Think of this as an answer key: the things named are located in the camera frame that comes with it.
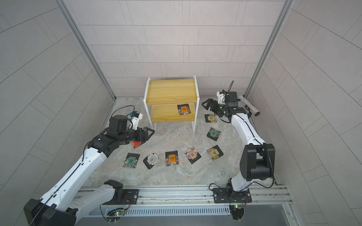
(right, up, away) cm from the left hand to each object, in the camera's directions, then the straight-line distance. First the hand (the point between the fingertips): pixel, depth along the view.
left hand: (152, 130), depth 74 cm
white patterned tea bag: (-3, -19, +9) cm, 21 cm away
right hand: (+30, +14, +10) cm, 35 cm away
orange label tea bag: (+16, +11, +15) cm, 25 cm away
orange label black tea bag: (+9, -18, +10) cm, 23 cm away
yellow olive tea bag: (+35, -16, +12) cm, 41 cm away
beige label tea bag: (+36, +4, +28) cm, 46 cm away
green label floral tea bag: (+36, -6, +20) cm, 42 cm away
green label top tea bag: (-15, -19, +8) cm, 26 cm away
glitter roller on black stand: (+56, +12, +8) cm, 58 cm away
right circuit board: (+43, -38, -6) cm, 58 cm away
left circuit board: (-16, -38, -9) cm, 42 cm away
